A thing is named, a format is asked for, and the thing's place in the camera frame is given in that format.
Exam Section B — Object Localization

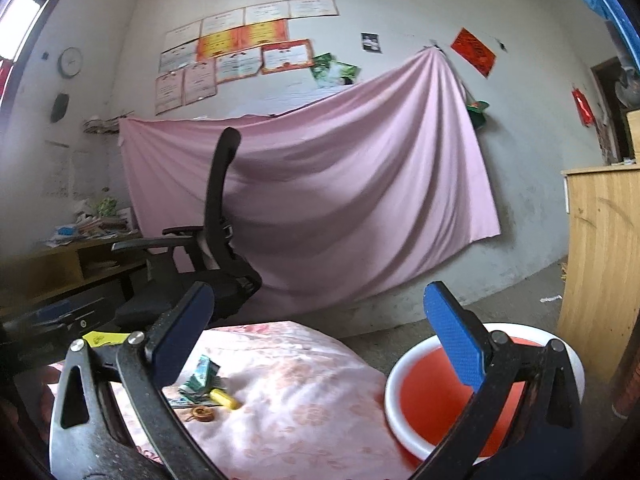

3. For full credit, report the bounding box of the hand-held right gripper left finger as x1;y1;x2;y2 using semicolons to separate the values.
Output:
49;281;216;480

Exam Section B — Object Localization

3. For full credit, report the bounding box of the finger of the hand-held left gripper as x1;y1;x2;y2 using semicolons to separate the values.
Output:
22;296;124;336

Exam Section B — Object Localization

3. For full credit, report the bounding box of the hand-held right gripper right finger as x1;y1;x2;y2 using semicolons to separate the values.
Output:
415;281;586;480

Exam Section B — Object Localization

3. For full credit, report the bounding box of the teal white wrapper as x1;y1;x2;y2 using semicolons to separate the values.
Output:
179;354;221;397

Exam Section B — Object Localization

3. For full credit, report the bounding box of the orange bin with white rim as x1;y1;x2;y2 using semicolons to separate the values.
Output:
384;322;586;465

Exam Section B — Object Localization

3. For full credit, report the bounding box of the small yellow tube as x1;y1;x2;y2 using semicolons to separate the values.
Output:
209;388;243;410

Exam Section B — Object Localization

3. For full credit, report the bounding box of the wooden desk shelf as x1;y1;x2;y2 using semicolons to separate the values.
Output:
0;232;148;318

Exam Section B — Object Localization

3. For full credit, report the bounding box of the pile of papers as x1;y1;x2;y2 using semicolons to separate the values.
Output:
45;196;141;248

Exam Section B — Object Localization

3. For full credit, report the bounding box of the black office chair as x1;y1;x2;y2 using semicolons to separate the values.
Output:
111;126;263;333

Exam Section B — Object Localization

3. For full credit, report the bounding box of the wooden cabinet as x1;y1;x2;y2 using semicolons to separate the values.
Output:
556;110;640;386

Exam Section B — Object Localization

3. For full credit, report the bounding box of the pink cloth sheet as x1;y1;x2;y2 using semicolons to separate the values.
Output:
118;46;502;326

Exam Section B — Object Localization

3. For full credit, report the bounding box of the green cap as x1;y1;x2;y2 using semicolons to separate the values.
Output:
466;100;491;131

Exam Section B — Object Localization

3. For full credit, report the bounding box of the red hanging ornament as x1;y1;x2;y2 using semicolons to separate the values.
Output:
571;86;596;127

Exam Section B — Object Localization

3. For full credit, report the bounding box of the green landscape photo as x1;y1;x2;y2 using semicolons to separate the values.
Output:
325;61;361;89
311;52;334;81

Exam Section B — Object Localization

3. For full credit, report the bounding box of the red paper square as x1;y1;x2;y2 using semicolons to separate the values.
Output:
450;27;497;79

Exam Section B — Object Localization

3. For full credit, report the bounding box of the grey hanging object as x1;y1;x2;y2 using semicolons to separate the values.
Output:
615;66;640;107

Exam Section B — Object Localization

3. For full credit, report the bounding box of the window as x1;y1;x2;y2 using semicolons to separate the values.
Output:
0;0;86;63

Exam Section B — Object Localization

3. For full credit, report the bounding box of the white wall calendar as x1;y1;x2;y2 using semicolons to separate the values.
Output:
45;140;74;197

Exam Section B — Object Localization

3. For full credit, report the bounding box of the wire wall shelf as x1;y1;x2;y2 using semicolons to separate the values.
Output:
82;114;126;136

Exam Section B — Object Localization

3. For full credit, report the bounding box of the black hanging wall object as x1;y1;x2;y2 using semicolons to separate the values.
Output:
50;92;70;124

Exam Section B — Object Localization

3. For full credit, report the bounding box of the round wall clock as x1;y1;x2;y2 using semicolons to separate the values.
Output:
58;47;84;79

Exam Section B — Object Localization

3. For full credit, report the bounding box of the group of wall certificates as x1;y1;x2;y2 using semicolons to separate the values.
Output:
154;0;340;116

